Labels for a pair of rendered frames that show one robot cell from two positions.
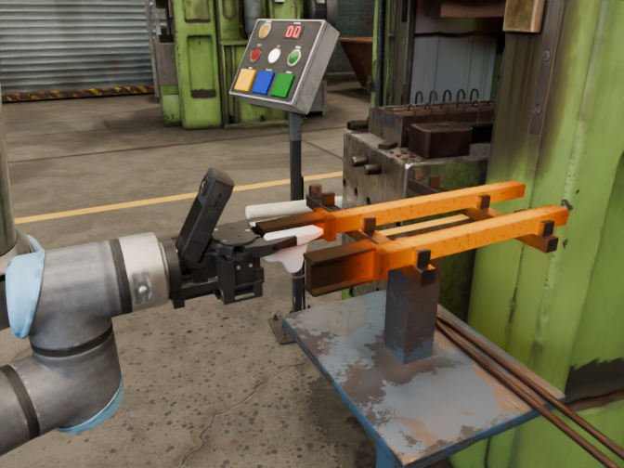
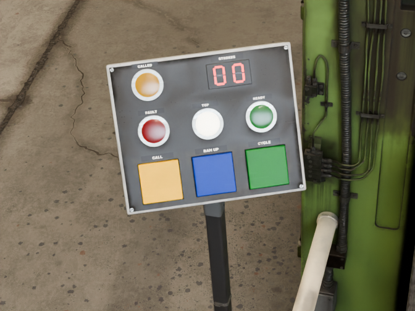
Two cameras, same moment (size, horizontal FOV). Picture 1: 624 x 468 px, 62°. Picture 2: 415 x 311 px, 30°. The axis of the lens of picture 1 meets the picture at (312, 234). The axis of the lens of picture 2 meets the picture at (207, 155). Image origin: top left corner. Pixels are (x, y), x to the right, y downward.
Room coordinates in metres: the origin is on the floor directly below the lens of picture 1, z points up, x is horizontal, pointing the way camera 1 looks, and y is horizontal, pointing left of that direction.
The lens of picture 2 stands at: (1.09, 1.04, 1.92)
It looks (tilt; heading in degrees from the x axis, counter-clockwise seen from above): 38 degrees down; 308
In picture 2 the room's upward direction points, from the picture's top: 5 degrees counter-clockwise
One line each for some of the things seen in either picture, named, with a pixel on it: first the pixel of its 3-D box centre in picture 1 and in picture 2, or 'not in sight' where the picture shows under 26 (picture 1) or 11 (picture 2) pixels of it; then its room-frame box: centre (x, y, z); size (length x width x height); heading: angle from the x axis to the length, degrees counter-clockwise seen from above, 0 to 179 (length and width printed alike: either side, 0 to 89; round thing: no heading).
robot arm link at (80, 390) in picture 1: (71, 373); not in sight; (0.51, 0.29, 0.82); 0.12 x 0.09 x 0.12; 137
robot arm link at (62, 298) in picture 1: (68, 289); not in sight; (0.52, 0.28, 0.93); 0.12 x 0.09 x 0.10; 116
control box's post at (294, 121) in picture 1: (295, 207); (222, 292); (1.85, 0.06, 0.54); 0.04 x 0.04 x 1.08; 18
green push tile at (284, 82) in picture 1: (283, 85); (267, 166); (1.70, 0.09, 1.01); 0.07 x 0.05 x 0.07; 43
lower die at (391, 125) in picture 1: (455, 118); not in sight; (1.41, -0.39, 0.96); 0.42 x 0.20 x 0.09; 108
